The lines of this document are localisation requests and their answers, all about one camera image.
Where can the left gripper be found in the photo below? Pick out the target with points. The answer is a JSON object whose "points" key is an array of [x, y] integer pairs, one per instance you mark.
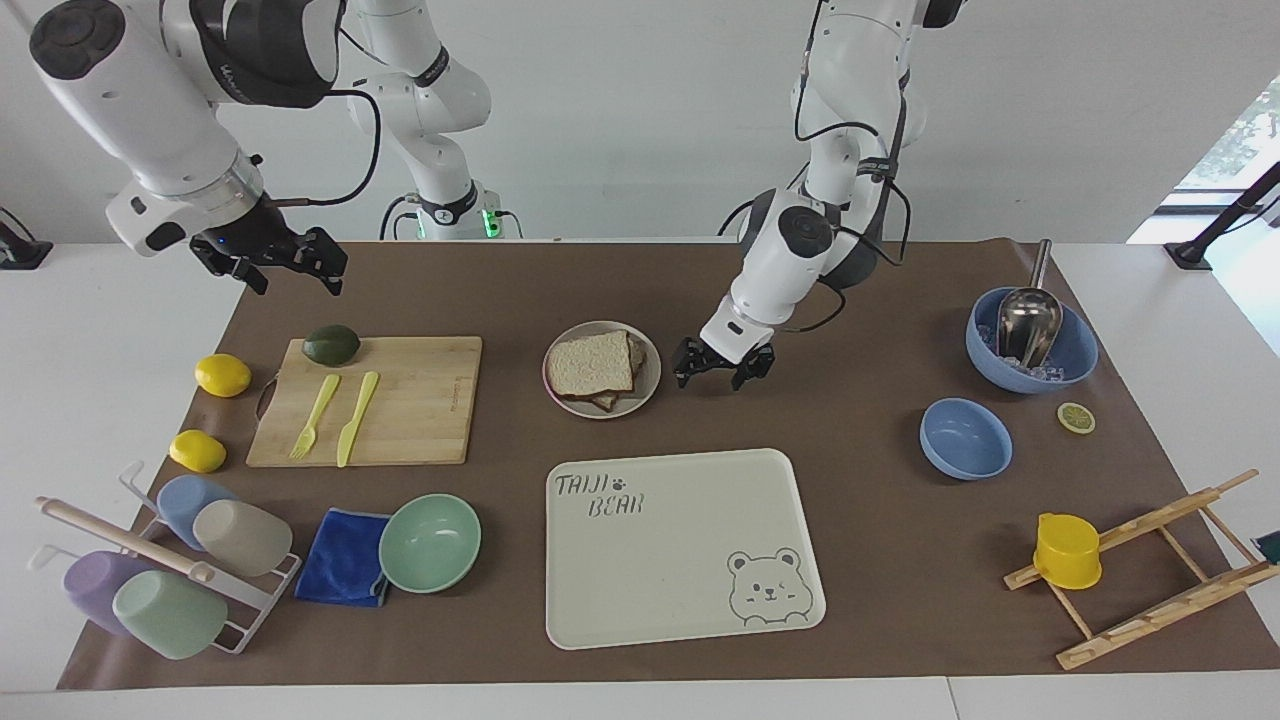
{"points": [[728, 356]]}

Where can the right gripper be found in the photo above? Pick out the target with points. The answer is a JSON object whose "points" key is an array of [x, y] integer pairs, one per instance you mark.
{"points": [[245, 238]]}

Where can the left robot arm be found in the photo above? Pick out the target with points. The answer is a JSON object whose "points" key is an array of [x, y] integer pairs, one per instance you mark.
{"points": [[800, 240]]}

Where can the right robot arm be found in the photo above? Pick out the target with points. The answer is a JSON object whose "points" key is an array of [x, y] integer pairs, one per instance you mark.
{"points": [[140, 110]]}

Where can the round beige plate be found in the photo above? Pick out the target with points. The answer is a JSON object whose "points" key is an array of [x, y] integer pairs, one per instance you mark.
{"points": [[645, 385]]}

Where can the bread slice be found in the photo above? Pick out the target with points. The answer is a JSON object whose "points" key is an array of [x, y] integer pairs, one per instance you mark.
{"points": [[590, 365], [636, 355]]}

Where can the dark green avocado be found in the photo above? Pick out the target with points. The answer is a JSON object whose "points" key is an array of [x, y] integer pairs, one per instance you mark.
{"points": [[331, 345]]}

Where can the yellow lemon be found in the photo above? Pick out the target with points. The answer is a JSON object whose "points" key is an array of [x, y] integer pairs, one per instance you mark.
{"points": [[222, 375], [197, 451]]}

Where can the yellow-green plastic fork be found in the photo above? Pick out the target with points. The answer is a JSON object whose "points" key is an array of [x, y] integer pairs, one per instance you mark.
{"points": [[318, 410]]}

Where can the yellow-green plastic knife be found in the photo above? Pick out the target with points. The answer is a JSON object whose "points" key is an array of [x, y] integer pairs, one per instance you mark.
{"points": [[355, 420]]}

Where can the wooden cutting board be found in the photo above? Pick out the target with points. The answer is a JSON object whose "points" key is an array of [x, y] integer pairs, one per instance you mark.
{"points": [[420, 410]]}

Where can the cream tray with bear print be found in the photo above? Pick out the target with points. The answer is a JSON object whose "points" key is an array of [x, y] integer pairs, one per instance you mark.
{"points": [[660, 560]]}

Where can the small blue bowl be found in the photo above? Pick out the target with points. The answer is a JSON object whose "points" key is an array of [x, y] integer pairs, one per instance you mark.
{"points": [[962, 438]]}

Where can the blue cup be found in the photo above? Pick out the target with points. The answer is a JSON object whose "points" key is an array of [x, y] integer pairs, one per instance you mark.
{"points": [[180, 500]]}

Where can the black stand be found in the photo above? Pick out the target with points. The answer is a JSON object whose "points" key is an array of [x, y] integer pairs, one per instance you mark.
{"points": [[20, 248], [1225, 215]]}

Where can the clear ice cube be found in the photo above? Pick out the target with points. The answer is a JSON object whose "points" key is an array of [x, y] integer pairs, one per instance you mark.
{"points": [[985, 336], [1048, 373]]}

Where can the beige cup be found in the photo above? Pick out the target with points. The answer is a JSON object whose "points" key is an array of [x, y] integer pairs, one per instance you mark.
{"points": [[245, 538]]}

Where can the blue cloth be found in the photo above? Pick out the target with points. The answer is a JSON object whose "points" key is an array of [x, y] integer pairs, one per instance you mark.
{"points": [[335, 560]]}

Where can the metal scoop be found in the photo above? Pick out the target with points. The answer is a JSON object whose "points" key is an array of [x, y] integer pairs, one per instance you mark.
{"points": [[1028, 325]]}

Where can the green bowl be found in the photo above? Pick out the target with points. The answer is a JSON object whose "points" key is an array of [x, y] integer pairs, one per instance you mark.
{"points": [[428, 545]]}

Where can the large blue bowl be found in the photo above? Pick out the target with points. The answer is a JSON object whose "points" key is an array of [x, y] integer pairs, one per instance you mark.
{"points": [[1078, 350]]}

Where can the lemon slice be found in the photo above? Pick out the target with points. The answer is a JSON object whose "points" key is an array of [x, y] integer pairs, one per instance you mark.
{"points": [[1076, 418]]}

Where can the green cup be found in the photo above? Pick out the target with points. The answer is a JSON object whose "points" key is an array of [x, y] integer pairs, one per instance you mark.
{"points": [[168, 618]]}

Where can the purple cup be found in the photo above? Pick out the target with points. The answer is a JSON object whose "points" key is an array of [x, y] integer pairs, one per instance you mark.
{"points": [[92, 590]]}

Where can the yellow cup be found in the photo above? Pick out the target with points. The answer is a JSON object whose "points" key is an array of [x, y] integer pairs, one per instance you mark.
{"points": [[1066, 552]]}

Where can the wooden rack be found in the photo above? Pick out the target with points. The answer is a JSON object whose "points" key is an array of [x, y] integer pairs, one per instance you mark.
{"points": [[1160, 610]]}

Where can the dark object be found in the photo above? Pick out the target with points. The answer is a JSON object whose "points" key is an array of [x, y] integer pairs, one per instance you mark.
{"points": [[1270, 546]]}

